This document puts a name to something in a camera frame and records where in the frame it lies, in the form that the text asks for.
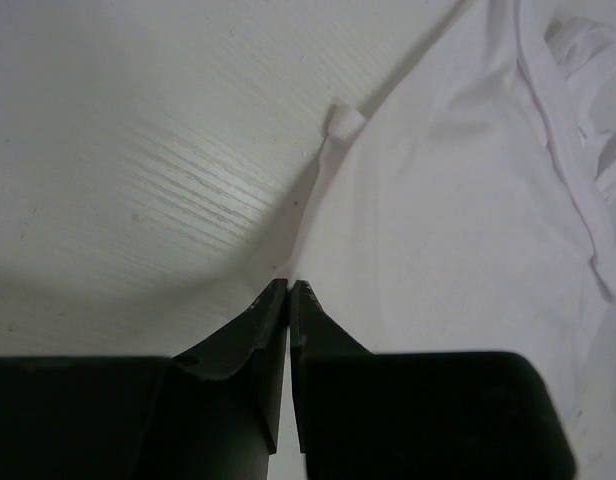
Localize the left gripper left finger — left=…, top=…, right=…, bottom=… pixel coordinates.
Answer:
left=157, top=279, right=287, bottom=479

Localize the white tank top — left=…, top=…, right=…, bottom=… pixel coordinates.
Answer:
left=282, top=0, right=616, bottom=451

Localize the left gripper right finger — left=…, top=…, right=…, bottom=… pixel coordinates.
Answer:
left=289, top=281, right=577, bottom=479

